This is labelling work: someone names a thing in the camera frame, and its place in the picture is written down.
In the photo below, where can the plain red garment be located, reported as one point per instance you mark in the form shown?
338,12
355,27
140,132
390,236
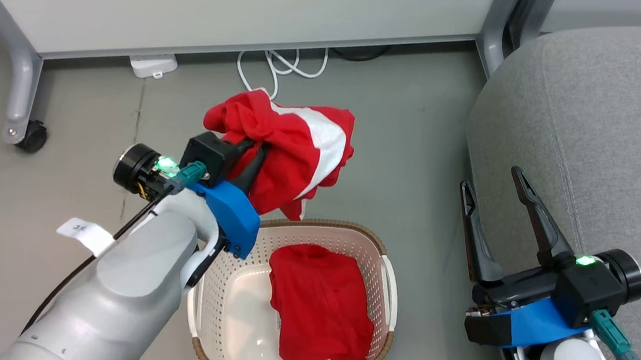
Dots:
321,307

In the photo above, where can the light grey partition leg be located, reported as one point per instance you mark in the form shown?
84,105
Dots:
496,27

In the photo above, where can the grey fabric seat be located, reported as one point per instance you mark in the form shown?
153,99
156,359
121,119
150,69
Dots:
619,142

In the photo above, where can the teal gripper connector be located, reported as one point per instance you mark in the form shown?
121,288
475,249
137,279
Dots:
188,175
611,336

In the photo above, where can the teal right gripper connector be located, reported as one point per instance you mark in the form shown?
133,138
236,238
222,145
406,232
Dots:
611,336

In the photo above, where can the dark grey partition leg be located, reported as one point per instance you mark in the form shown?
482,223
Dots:
529,12

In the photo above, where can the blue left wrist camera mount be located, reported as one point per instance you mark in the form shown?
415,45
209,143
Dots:
230,213

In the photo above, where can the black caster wheel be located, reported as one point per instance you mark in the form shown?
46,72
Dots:
33,136

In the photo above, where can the white power adapter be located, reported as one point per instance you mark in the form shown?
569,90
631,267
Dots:
153,65

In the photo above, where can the white woven-rim laundry basket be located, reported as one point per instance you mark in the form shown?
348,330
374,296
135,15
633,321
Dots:
240,306

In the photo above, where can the large white partition panel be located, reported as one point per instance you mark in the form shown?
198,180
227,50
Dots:
225,3

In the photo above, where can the white paper tag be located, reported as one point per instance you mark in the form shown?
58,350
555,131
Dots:
86,234

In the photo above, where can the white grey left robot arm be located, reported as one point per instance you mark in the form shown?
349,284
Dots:
131,291

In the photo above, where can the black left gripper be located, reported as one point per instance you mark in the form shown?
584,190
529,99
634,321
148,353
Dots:
209,156

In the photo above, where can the red and white garment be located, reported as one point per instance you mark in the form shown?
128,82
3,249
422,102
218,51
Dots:
300,143

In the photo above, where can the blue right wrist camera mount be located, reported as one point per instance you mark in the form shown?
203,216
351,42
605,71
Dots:
540,324

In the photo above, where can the teal left gripper connector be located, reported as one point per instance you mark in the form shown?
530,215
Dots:
188,175

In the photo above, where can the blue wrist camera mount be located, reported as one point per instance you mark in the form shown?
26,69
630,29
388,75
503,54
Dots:
230,213
540,324

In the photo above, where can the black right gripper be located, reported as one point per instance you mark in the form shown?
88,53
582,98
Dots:
583,290

